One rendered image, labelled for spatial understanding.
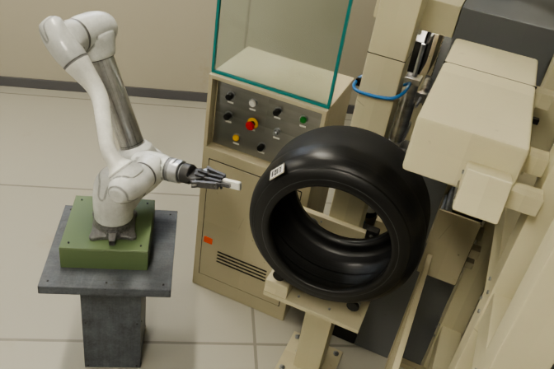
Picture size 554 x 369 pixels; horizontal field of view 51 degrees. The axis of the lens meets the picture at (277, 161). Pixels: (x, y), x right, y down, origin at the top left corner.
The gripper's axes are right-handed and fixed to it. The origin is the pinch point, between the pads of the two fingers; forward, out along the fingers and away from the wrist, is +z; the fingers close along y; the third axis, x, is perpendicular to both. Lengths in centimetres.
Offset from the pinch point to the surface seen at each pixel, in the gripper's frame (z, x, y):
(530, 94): 89, -52, -3
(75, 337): -84, 104, -9
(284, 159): 24.1, -21.2, -10.0
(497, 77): 80, -53, 3
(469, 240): 82, 15, 21
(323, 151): 36.3, -26.2, -9.1
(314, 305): 35, 40, -6
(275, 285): 21.1, 32.4, -9.3
